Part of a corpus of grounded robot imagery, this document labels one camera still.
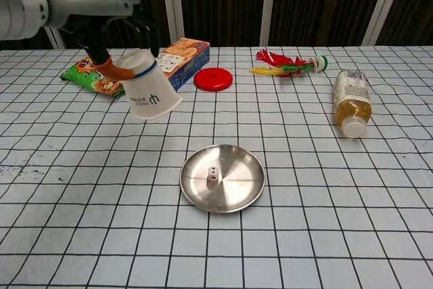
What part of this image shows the white die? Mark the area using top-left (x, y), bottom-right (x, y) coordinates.
top-left (206, 166), bottom-right (219, 189)

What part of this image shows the colourful feather shuttlecock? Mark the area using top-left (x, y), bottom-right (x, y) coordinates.
top-left (249, 49), bottom-right (329, 79)

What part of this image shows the green snack bag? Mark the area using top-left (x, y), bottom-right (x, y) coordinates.
top-left (60, 56), bottom-right (126, 98)

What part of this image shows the plastic tea bottle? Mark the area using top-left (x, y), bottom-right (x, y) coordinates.
top-left (332, 68), bottom-right (373, 139)

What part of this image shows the red round plastic disc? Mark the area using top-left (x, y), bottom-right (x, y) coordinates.
top-left (193, 68), bottom-right (234, 92)

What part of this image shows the stainless steel round plate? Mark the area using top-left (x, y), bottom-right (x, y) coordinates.
top-left (179, 144), bottom-right (267, 214)

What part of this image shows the white paper cup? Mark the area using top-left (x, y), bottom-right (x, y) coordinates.
top-left (116, 48), bottom-right (184, 120)

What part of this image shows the blue biscuit box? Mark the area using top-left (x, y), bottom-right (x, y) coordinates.
top-left (156, 37), bottom-right (210, 93)

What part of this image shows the white metal frame post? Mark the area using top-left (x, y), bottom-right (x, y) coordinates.
top-left (361, 0), bottom-right (410, 46)
top-left (260, 0), bottom-right (288, 47)
top-left (159, 0), bottom-right (185, 48)
top-left (47, 27), bottom-right (66, 49)

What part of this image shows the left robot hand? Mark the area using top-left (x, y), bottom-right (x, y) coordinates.
top-left (40, 0), bottom-right (158, 82)

